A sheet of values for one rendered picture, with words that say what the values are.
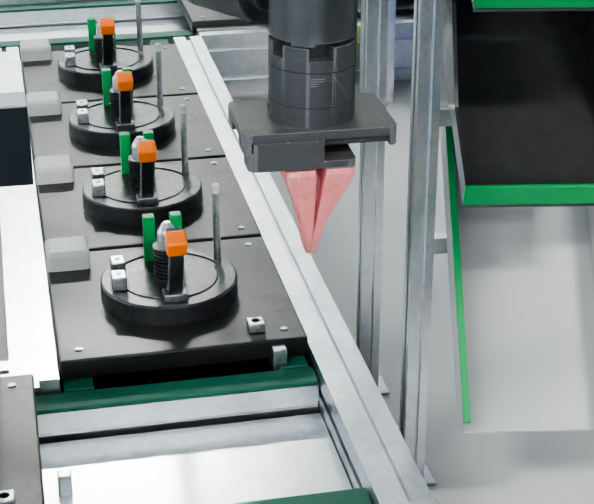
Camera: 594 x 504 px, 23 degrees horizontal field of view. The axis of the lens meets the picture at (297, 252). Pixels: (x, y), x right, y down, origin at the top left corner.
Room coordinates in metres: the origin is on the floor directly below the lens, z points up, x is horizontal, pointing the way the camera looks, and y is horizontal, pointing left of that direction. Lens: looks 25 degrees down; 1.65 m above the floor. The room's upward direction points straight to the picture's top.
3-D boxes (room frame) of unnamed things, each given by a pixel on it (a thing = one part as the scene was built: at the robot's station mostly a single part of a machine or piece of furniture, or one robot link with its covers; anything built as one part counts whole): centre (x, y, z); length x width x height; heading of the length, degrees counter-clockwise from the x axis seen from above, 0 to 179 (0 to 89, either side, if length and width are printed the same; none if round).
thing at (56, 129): (1.81, 0.23, 1.01); 0.24 x 0.24 x 0.13; 12
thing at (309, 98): (0.90, -0.01, 1.34); 0.10 x 0.07 x 0.07; 102
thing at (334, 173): (0.90, 0.00, 1.27); 0.07 x 0.07 x 0.09; 12
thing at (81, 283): (1.33, 0.13, 1.01); 0.24 x 0.24 x 0.13; 12
